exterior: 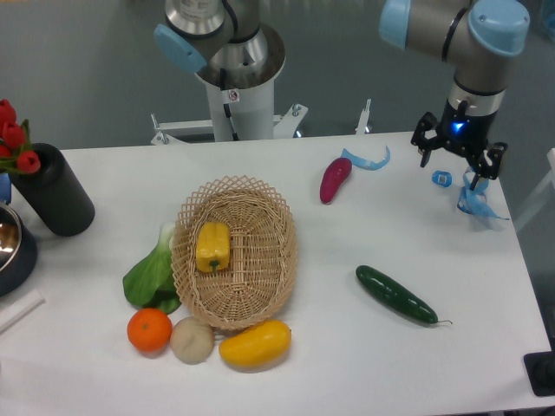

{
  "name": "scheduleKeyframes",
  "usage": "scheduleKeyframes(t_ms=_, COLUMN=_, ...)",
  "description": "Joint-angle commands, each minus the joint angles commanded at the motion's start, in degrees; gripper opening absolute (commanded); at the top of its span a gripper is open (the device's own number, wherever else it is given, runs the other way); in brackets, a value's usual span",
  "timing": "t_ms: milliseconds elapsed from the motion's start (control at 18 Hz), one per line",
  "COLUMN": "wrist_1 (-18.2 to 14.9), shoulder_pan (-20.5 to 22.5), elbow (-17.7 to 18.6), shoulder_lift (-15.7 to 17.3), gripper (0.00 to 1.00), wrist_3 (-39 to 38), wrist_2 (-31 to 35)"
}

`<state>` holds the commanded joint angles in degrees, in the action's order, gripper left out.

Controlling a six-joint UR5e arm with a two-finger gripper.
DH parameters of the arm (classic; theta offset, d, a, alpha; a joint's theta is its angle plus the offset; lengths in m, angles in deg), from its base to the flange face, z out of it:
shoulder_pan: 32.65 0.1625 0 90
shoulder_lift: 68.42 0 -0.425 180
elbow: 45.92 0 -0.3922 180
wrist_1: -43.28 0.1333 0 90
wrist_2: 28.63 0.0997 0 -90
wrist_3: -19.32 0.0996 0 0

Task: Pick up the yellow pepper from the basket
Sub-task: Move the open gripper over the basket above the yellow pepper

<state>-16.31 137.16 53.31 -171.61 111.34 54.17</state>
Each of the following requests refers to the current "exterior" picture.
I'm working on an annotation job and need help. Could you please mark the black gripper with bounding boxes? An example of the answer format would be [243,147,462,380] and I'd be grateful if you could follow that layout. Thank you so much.
[410,100,508,191]

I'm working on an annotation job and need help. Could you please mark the yellow bell pepper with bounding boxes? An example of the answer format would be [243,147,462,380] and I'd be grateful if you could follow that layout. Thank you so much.
[195,222,231,273]

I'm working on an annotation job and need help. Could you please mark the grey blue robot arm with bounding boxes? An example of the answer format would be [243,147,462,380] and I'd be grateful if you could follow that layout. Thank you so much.
[153,1,529,179]

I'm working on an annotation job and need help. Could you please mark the woven wicker basket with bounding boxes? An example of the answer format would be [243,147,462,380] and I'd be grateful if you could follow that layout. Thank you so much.
[171,176,297,330]

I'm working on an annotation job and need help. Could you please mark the tangled blue tape strip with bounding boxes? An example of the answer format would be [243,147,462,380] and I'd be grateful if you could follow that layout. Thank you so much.
[456,167,511,226]

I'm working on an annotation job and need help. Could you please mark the curved blue tape strip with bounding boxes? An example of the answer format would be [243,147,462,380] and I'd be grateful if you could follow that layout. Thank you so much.
[341,146,391,171]

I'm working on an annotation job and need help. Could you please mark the dark green cucumber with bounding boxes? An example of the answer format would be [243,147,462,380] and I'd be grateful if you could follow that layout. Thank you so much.
[355,265,453,326]

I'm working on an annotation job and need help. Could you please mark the black device at corner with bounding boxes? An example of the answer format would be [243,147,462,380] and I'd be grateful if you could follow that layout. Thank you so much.
[524,351,554,397]

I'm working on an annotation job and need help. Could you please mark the yellow mango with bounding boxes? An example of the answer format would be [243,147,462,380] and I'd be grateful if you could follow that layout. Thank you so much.
[219,320,292,368]

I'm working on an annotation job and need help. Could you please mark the green bok choy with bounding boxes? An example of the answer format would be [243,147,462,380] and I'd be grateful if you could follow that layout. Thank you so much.
[122,223,181,315]

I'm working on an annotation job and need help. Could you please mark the orange tangerine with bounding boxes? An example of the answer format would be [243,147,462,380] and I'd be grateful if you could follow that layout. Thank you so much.
[127,308,173,353]

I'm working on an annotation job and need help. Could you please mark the black cylindrical vase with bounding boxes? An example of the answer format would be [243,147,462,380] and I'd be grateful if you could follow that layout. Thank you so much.
[9,143,95,237]

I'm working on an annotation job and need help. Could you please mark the red tulip flowers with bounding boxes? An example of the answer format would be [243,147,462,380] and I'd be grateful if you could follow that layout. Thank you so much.
[1,99,41,175]

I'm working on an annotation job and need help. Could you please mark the dark metal bowl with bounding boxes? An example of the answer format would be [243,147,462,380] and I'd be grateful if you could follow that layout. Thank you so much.
[1,204,38,296]

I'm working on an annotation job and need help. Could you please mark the blue object at left edge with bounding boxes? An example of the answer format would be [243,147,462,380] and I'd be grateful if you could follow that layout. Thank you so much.
[0,173,12,205]

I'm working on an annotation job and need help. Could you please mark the white frame at right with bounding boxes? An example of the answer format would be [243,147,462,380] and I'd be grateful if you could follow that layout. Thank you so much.
[513,148,554,234]

